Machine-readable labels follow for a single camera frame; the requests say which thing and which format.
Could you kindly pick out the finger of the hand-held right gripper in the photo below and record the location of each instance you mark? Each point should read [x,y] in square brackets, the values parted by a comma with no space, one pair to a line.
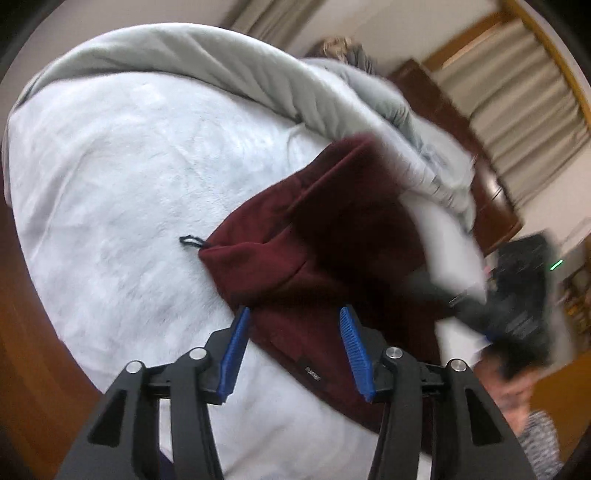
[443,295]

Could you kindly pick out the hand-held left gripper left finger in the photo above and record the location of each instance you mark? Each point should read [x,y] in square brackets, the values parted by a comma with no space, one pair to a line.
[235,350]

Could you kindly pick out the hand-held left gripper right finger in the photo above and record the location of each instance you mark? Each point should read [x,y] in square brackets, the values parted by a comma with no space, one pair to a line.
[355,355]

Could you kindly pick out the maroon pants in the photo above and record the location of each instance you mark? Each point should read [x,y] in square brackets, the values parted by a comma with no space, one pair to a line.
[323,240]

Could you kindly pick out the person's right forearm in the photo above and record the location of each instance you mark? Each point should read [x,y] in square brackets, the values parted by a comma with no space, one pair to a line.
[540,443]

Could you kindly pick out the person's right hand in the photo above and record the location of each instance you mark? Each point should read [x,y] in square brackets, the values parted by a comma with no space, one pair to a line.
[505,392]

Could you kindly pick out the dark wooden headboard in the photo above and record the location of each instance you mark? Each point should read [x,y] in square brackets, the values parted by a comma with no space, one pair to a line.
[443,120]

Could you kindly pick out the beige curtain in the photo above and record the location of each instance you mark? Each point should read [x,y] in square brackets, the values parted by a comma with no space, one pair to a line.
[272,18]
[517,110]

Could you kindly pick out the light blue fleece bed sheet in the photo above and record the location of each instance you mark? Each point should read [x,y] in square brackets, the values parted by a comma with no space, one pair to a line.
[115,184]

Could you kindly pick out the camouflage pillow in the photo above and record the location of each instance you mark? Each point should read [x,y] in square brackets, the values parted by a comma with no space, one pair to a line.
[344,50]

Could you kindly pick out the grey duvet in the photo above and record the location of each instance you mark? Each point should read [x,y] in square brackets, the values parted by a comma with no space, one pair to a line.
[231,64]

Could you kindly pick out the wooden window frame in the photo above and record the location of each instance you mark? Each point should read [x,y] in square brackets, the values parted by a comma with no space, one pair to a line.
[461,41]

